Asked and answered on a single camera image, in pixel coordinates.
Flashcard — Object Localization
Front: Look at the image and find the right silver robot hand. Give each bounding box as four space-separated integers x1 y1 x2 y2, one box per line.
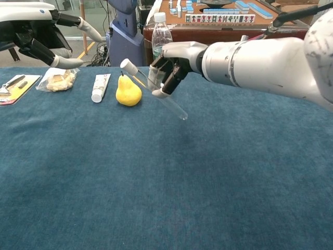
148 41 209 99

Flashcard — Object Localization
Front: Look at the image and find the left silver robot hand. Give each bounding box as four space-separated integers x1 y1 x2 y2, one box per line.
0 2 104 70

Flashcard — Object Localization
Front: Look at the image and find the clear glass test tube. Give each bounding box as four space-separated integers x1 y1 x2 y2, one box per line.
131 68 188 120

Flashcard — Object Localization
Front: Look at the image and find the small white tube cap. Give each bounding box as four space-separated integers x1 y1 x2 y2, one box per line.
120 58 138 76

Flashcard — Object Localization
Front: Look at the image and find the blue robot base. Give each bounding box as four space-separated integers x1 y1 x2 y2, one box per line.
105 0 146 67

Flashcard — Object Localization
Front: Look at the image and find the white squeeze tube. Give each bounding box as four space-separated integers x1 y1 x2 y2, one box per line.
91 73 112 103

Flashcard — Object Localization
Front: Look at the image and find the clear plastic water bottle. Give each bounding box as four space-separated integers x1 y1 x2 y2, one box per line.
151 12 174 62

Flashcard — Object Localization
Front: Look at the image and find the black table leg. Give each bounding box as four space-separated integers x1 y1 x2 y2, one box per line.
7 48 21 63

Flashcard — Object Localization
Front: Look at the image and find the brown mahjong table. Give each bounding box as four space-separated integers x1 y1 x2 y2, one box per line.
143 0 313 66

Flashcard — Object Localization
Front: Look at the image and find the face-up mahjong tile row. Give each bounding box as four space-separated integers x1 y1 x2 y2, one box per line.
185 14 256 23

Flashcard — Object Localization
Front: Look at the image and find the blue-backed mahjong tile row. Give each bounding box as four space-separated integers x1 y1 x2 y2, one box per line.
247 2 274 20
203 8 240 15
235 0 250 14

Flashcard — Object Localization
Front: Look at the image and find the wooden pole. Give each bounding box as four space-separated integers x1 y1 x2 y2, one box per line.
79 0 88 55

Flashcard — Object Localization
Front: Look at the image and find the yellow pear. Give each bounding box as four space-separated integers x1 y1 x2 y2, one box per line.
115 71 143 107

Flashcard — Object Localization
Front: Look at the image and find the clear bag of snacks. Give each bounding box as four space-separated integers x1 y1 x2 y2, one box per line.
35 67 80 92

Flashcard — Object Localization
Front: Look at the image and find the razor on yellow card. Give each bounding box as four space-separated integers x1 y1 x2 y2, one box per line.
0 74 42 106

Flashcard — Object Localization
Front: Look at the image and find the cardboard box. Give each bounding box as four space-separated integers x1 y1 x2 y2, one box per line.
270 0 323 26

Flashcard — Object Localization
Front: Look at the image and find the blue table cloth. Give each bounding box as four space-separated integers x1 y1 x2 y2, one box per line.
0 65 333 250

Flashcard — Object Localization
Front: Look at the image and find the tangle of black cables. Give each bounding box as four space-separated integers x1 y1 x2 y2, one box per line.
89 41 112 67

